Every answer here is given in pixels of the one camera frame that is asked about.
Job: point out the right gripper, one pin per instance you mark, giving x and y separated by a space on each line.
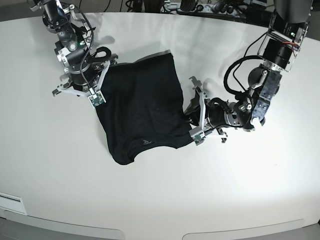
85 81

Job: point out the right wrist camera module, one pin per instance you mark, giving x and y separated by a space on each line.
97 99

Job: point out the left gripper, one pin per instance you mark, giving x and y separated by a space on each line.
207 113

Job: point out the background cable clutter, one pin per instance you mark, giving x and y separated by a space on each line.
256 12

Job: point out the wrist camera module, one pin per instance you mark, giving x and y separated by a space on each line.
97 99
197 135

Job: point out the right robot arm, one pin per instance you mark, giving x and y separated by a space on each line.
75 34

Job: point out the white label on table edge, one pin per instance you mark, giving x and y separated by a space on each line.
12 204

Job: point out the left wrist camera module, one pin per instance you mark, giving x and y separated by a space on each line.
197 135

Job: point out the black T-shirt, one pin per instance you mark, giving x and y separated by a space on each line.
143 108

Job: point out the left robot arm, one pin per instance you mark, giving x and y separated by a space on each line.
287 28

